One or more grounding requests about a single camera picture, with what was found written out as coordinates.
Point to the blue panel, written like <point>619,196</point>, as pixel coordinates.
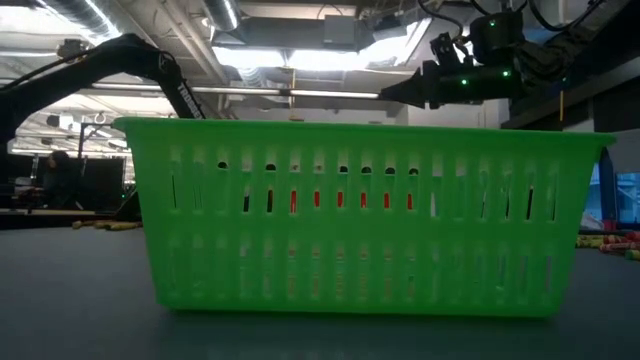
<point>629,197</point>

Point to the long tube light fixture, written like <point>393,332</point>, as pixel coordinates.
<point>240,90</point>

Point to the pile of red crayons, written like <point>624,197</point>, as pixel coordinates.
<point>622,238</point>

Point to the dark monitor screen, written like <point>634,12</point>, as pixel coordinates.
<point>102,182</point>

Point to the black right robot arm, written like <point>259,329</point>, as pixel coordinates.
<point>560,50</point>

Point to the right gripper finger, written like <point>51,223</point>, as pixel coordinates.
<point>407,90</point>

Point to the green plastic basket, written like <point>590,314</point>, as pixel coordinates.
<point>350,270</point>

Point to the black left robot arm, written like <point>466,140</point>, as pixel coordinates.
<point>125,52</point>

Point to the silver rectangular air duct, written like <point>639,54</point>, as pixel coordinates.
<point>400,47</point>

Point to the black computer green lights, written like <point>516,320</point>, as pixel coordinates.
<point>123,195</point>

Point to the silver round air duct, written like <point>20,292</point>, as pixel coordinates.
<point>222,12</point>

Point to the grey ceiling unit box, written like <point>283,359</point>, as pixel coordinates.
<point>340,31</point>

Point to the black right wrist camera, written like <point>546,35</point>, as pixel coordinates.
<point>500,35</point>

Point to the person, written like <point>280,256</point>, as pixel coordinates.
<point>59,170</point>

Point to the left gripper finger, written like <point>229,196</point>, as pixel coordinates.
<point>134,212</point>

